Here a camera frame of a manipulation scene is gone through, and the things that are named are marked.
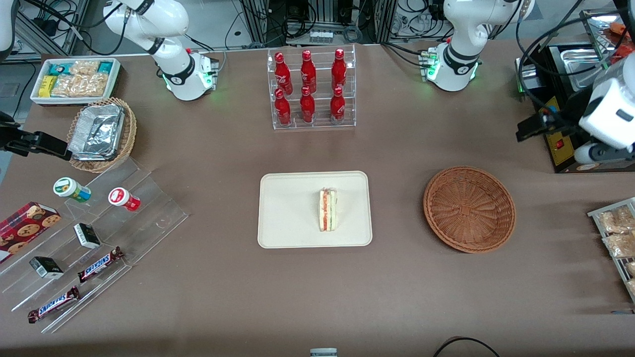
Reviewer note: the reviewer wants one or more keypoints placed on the yellow snack pack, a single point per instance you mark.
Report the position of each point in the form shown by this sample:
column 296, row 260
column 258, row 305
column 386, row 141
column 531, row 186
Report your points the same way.
column 47, row 86

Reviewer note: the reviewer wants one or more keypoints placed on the clear cracker bag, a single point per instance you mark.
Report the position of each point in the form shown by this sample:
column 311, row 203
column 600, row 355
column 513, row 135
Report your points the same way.
column 84, row 67
column 67, row 87
column 94, row 84

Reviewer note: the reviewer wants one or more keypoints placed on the teal snack pack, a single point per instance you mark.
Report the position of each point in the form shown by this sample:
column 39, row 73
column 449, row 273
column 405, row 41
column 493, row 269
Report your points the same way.
column 59, row 68
column 105, row 67

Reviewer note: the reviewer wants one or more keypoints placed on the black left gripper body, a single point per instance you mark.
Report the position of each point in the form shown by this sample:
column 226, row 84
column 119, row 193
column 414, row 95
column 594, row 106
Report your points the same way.
column 567, row 119

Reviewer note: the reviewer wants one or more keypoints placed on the dark brown wicker basket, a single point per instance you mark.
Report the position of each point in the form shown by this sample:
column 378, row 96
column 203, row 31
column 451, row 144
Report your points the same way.
column 469, row 210

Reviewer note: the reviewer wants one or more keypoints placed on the white plastic snack bin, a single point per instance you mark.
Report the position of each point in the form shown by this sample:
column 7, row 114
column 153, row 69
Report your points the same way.
column 74, row 102

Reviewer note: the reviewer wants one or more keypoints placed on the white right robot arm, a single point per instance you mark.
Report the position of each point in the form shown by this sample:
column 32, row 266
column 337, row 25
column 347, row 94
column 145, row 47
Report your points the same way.
column 173, row 69

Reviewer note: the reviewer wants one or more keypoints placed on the light tan wicker basket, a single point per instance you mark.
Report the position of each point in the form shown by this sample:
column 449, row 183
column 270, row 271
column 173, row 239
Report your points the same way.
column 130, row 134

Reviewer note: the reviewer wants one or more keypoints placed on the red chocolate cookie box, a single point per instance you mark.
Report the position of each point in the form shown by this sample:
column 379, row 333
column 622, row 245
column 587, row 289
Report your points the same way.
column 27, row 228

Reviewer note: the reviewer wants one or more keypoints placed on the red lid snack cup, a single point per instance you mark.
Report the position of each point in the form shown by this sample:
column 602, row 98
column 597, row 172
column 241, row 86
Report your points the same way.
column 121, row 198

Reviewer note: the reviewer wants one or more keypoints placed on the stainless steel pan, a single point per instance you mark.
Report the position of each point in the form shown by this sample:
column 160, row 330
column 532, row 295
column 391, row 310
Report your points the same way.
column 585, row 64

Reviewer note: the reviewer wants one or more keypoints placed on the white power strip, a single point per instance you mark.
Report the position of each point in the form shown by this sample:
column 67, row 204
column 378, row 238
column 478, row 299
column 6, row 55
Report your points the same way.
column 321, row 36

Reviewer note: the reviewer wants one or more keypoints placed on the triangular sandwich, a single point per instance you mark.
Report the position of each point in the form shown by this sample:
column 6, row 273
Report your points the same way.
column 328, row 210

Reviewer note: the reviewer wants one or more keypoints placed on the black food warmer machine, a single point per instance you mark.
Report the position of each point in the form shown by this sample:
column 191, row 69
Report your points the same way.
column 558, row 154

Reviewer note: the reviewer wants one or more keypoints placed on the clear acrylic bottle rack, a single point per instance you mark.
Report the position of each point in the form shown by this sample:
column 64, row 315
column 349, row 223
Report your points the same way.
column 321, row 121

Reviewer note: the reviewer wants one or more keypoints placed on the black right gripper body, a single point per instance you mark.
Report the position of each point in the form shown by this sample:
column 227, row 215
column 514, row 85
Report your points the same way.
column 11, row 140

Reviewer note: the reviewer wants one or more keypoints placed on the red cola bottle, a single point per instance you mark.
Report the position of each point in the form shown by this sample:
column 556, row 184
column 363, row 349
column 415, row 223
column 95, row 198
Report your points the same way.
column 283, row 109
column 282, row 72
column 307, row 106
column 308, row 72
column 339, row 69
column 337, row 105

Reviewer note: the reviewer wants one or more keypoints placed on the aluminium foil tray stack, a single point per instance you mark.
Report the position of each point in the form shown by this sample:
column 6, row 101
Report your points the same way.
column 96, row 131

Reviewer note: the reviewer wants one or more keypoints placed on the clear acrylic stepped shelf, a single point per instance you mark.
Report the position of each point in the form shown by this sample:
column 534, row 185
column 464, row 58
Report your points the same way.
column 154, row 213

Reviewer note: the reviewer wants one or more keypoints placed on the clear nut snack bag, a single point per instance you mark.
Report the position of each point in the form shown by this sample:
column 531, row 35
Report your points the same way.
column 615, row 220
column 621, row 244
column 631, row 268
column 632, row 287

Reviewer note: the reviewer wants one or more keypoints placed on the small black carton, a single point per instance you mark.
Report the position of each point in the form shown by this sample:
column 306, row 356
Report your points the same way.
column 46, row 267
column 87, row 235

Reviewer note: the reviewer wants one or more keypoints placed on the green lid snack cup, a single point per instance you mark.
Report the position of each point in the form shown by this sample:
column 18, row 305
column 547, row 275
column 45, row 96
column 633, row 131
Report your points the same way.
column 69, row 188

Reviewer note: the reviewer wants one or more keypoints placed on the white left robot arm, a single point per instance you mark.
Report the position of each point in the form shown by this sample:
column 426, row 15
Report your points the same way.
column 461, row 29

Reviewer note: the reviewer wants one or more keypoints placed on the Snickers chocolate bar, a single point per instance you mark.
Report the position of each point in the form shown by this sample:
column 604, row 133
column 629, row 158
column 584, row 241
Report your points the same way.
column 53, row 305
column 99, row 265

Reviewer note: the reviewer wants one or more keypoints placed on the small grey device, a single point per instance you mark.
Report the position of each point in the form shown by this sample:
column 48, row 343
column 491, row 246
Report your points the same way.
column 323, row 352

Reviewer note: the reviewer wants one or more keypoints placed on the beige plastic tray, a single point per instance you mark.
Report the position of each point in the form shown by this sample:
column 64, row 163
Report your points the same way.
column 292, row 208

